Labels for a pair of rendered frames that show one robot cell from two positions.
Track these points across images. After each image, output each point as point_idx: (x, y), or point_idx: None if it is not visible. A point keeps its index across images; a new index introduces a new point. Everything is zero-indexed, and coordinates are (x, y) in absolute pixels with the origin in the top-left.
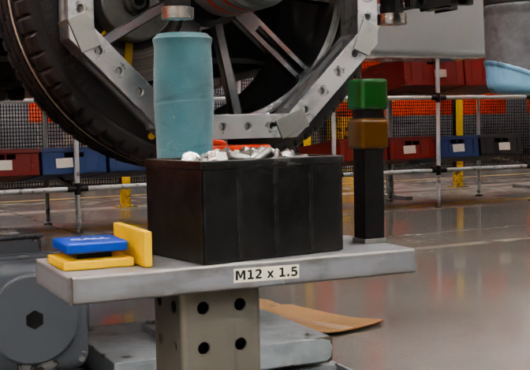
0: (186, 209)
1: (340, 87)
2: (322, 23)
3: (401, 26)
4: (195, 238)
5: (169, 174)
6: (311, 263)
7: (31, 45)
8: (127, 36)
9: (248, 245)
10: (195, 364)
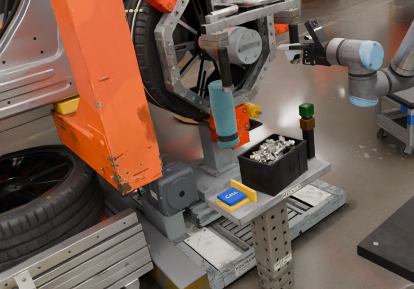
0: (263, 178)
1: None
2: None
3: None
4: (269, 188)
5: (252, 164)
6: (303, 182)
7: (153, 92)
8: None
9: (284, 183)
10: (270, 222)
